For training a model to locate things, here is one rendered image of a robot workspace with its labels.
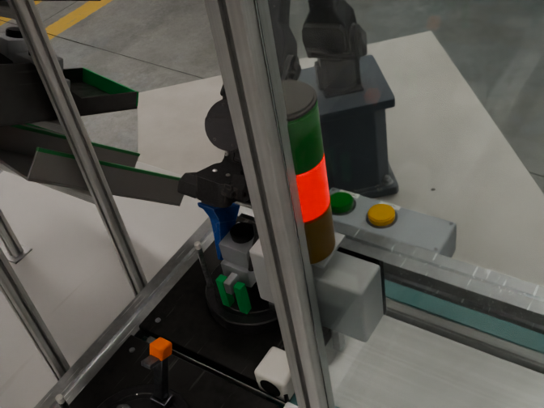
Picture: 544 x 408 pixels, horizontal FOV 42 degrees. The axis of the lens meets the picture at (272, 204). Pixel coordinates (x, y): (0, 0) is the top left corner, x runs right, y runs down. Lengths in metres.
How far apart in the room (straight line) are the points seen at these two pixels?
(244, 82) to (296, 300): 0.22
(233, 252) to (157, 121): 0.72
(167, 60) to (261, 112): 3.11
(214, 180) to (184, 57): 2.77
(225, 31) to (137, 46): 3.33
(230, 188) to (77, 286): 0.51
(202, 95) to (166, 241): 0.46
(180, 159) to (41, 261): 0.34
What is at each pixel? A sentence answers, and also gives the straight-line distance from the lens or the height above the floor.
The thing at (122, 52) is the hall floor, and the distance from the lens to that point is 3.77.
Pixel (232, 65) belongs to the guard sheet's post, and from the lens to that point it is 0.47.
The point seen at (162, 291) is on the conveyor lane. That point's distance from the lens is 1.04.
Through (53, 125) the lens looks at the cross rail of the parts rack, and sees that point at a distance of 0.93.
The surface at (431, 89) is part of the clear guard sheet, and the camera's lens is 0.41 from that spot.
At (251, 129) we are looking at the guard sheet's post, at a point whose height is 1.41.
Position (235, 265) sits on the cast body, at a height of 1.06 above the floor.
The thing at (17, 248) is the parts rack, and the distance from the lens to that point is 1.35.
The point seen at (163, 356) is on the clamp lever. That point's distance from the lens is 0.83.
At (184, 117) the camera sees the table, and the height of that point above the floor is 0.86.
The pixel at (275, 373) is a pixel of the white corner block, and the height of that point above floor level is 0.99.
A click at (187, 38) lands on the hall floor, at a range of 3.74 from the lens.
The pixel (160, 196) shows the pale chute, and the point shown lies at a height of 1.03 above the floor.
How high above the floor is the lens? 1.70
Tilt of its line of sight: 41 degrees down
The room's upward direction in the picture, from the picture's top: 12 degrees counter-clockwise
